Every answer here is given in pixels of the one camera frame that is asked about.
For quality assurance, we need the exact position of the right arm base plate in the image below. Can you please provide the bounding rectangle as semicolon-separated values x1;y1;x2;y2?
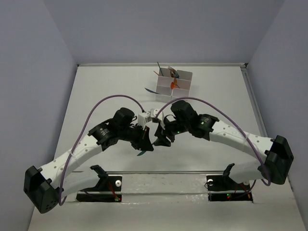
205;164;253;202

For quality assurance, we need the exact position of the orange plastic spoon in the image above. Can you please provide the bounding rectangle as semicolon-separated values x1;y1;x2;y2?
170;82;179;89

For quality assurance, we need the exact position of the blue utensil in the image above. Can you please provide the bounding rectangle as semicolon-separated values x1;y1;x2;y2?
144;88;160;95

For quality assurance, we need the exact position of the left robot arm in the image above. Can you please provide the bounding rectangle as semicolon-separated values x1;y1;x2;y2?
24;107;153;214

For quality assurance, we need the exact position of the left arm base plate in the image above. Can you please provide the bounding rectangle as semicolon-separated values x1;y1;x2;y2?
76;165;122;203

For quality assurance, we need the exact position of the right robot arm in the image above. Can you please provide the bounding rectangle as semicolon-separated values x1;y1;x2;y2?
137;98;294;192

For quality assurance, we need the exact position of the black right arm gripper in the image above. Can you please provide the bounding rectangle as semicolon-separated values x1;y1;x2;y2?
154;116;190;147

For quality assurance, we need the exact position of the left white organizer box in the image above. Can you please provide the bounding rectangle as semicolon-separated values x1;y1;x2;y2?
155;66;173;103

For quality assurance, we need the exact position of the white organizer box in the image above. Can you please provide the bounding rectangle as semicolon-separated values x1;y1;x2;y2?
171;70;193;99
155;66;173;103

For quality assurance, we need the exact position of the right white organizer box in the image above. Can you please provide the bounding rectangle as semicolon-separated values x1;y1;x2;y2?
171;70;193;99

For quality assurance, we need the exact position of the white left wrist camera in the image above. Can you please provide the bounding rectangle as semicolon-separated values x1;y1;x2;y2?
137;112;152;128

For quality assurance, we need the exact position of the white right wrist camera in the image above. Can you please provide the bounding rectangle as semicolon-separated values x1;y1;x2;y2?
150;109;165;129

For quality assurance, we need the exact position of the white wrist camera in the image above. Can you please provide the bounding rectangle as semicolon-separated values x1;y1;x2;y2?
150;109;165;129
137;112;152;128

